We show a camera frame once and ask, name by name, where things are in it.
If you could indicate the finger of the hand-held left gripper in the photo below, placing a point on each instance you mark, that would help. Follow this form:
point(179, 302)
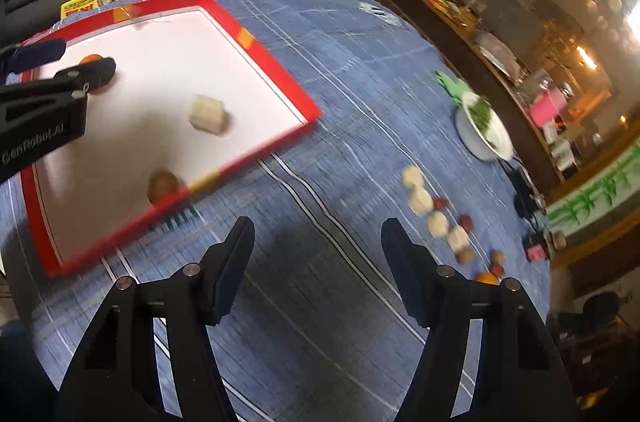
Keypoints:
point(35, 52)
point(95, 71)

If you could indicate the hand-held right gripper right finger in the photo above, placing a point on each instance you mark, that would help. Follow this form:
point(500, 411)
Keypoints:
point(407, 272)

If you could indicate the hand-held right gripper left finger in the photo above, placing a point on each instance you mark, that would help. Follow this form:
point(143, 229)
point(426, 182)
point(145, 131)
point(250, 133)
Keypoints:
point(235, 272)

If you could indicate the red tray with white inside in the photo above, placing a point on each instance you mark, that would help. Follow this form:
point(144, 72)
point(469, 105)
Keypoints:
point(150, 77)

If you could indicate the large pale cube chunk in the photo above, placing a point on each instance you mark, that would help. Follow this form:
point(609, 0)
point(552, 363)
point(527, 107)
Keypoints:
point(207, 115)

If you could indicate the yellow leaflet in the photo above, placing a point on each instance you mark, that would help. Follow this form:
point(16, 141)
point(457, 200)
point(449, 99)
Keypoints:
point(87, 2)

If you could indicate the small dark container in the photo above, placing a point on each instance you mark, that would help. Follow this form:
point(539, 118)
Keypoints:
point(537, 247)

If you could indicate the black power adapter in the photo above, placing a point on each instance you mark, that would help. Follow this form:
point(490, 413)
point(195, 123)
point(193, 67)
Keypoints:
point(525, 197)

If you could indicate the white bowl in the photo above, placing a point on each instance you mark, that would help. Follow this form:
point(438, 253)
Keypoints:
point(487, 142)

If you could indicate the green leafy vegetables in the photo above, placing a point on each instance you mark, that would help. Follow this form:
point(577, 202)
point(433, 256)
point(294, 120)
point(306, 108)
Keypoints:
point(480, 112)

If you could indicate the blue plaid tablecloth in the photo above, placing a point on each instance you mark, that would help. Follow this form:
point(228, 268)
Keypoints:
point(350, 102)

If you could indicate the green bamboo print cloth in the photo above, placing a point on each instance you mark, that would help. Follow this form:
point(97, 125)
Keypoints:
point(595, 197)

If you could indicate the pink bottle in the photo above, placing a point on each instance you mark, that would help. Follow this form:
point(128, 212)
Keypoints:
point(547, 107)

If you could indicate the wooden cabinet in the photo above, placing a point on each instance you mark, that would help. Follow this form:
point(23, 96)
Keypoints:
point(450, 47)

